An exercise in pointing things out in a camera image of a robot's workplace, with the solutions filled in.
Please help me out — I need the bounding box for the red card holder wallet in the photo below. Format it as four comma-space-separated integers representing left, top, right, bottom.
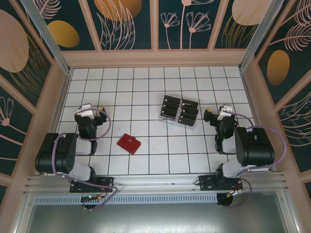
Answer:
116, 133, 142, 155

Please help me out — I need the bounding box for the steel sheet panel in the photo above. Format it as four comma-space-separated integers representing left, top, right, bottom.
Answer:
14, 191, 301, 233

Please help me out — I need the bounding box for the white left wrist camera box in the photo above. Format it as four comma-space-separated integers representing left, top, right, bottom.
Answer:
76, 103, 94, 119

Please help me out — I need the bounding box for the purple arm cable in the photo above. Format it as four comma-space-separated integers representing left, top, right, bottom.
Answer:
222, 111, 287, 209
52, 108, 120, 212

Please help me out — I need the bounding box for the grey slotted cable duct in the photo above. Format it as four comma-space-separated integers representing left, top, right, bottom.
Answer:
34, 193, 219, 205

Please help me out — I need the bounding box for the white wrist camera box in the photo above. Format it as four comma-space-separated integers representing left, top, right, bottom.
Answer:
76, 103, 94, 119
218, 104, 234, 120

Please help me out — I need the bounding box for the tray of black blocks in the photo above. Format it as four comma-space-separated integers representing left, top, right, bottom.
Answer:
158, 94, 200, 132

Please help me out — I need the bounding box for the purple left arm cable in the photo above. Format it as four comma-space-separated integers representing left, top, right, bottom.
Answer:
52, 108, 120, 212

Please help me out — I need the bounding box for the aluminium mounting rail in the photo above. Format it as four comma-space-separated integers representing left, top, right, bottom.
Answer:
24, 171, 287, 195

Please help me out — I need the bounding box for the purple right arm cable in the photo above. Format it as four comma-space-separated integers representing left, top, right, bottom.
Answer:
222, 111, 287, 209

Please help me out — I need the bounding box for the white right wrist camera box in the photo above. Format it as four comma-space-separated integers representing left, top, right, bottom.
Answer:
218, 104, 234, 120

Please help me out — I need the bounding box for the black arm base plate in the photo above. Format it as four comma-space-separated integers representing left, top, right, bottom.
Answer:
69, 176, 115, 194
198, 175, 243, 192

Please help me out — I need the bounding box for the aluminium frame post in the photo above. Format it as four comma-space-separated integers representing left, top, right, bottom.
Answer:
239, 0, 282, 72
20, 0, 73, 75

